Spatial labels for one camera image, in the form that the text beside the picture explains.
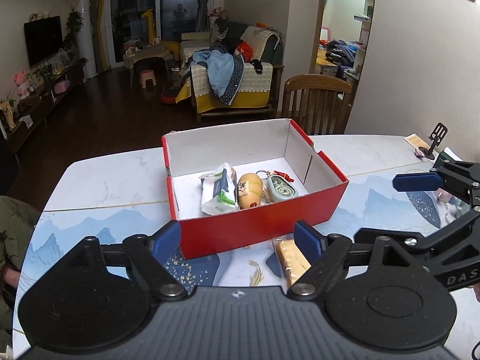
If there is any bread slice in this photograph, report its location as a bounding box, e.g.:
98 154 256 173
273 237 311 288

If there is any red keychain charm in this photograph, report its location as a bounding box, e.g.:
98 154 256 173
256 170 295 183

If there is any white blue tissue packet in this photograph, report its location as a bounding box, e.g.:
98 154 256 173
200 163 239 215

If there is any yellow chicken toy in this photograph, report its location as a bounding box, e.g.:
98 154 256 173
237 173 263 210

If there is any black phone stand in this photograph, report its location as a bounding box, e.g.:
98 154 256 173
417 122 448 160

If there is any blue mountain table mat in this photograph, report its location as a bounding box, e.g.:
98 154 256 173
16 171 474 301

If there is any red cardboard box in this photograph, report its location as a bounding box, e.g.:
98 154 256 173
161 119 348 258

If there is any wooden chair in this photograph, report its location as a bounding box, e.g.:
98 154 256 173
277 74 353 136

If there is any pink stool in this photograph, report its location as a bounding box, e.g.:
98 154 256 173
140 70 157 89

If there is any low tv cabinet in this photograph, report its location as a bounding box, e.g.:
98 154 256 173
4 58 87 154

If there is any dark coffee table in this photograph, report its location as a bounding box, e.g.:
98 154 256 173
123 41 175 86

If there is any sofa with clothes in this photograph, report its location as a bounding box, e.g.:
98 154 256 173
176 18 284 116

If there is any pink pig plush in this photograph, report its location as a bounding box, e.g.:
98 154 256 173
13 71 29 100

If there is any yellow giraffe toy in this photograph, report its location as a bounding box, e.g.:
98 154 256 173
141 9 157 45

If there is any black television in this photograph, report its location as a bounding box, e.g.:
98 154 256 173
24 16 63 68

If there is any white standing air conditioner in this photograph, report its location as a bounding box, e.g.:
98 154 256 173
76 0 97 80

